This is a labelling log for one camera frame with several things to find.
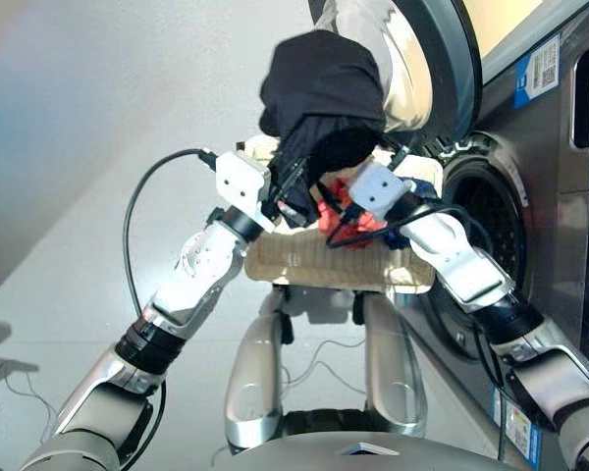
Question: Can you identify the colourful washing machine sticker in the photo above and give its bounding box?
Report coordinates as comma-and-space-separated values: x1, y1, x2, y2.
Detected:
492, 386, 542, 467

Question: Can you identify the navy blue garment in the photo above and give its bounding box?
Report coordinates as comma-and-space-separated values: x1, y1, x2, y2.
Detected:
380, 179, 446, 251

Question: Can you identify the silver robot torso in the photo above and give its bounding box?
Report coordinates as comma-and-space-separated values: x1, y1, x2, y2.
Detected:
213, 409, 534, 471

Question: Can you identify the thin grey floor wire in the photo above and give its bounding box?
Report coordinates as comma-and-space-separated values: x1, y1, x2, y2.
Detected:
2, 370, 61, 445
281, 337, 370, 397

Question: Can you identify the pale woven basket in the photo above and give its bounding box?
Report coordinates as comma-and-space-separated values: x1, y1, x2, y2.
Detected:
235, 134, 447, 295

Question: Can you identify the washing machine door hinge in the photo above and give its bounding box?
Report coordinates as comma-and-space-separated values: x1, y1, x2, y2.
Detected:
429, 135, 478, 159

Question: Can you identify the red garment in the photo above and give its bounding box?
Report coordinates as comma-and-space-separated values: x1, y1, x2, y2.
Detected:
316, 178, 390, 250

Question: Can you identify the silver robot leg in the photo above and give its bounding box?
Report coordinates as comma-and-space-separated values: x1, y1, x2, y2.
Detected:
224, 293, 285, 450
362, 293, 428, 439

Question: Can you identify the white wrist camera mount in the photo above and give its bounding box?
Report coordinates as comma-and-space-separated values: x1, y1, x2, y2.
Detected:
214, 150, 277, 235
348, 161, 417, 223

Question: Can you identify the blue white energy label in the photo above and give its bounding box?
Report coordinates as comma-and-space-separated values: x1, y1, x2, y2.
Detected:
513, 32, 562, 111

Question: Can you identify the washing machine drum opening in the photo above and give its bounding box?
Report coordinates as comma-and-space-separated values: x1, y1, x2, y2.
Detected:
444, 164, 527, 295

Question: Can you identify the round glass washing machine door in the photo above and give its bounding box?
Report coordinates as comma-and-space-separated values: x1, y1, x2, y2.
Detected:
307, 0, 485, 144

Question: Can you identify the washing machine detergent drawer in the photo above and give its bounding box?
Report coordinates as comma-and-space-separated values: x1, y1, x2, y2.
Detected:
567, 28, 589, 191

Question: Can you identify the wheeled basket stand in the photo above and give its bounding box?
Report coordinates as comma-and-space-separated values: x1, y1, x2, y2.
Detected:
262, 285, 406, 344

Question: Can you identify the black garment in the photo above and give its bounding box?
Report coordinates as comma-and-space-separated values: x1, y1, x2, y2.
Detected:
258, 28, 389, 222

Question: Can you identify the grey washing machine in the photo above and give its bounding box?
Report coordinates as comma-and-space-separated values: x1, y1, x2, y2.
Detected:
397, 0, 589, 471

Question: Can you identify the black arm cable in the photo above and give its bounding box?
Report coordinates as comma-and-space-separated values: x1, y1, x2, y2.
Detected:
122, 148, 218, 471
325, 203, 516, 471

